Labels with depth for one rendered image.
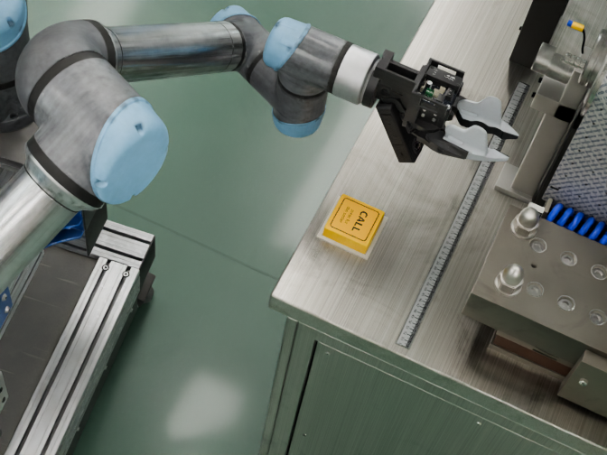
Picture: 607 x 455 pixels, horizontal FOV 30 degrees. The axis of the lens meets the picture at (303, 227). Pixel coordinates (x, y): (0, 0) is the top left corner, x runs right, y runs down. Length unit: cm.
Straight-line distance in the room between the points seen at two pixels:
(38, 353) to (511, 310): 113
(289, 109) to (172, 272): 108
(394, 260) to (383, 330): 12
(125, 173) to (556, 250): 61
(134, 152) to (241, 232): 142
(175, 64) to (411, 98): 32
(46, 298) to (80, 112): 111
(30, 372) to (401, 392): 90
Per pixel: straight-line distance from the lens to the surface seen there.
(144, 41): 152
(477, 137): 153
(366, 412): 180
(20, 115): 186
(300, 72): 157
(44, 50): 139
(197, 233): 271
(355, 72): 154
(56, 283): 241
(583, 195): 160
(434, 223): 171
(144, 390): 252
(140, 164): 135
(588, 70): 147
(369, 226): 166
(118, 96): 134
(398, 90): 155
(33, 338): 236
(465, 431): 172
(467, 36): 196
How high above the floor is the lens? 231
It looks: 57 degrees down
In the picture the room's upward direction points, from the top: 11 degrees clockwise
